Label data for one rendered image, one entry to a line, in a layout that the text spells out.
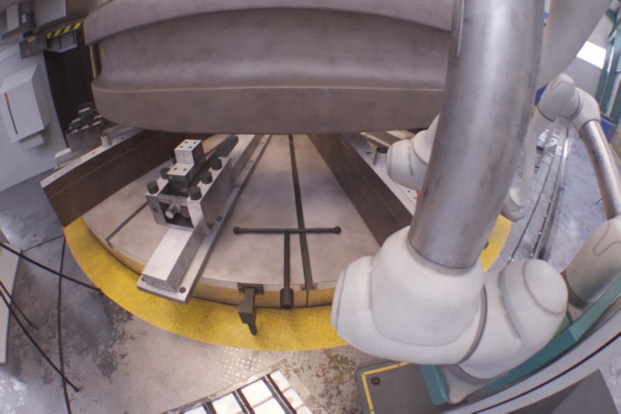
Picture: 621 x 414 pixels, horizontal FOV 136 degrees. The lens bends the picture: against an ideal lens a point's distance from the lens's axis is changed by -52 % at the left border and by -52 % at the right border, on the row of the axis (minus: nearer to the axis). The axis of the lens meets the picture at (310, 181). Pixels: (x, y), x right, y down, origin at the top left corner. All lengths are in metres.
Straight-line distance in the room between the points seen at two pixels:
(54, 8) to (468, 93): 3.23
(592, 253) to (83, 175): 2.66
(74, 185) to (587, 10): 2.44
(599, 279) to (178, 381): 1.75
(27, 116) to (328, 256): 3.85
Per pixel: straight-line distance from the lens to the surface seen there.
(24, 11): 3.27
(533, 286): 0.41
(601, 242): 0.84
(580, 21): 0.44
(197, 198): 1.29
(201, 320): 1.66
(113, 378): 1.77
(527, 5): 0.27
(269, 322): 1.58
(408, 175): 0.55
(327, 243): 1.52
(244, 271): 1.41
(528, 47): 0.27
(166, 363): 1.63
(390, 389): 1.18
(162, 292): 1.39
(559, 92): 1.13
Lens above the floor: 1.43
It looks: 34 degrees down
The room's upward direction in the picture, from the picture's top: 3 degrees clockwise
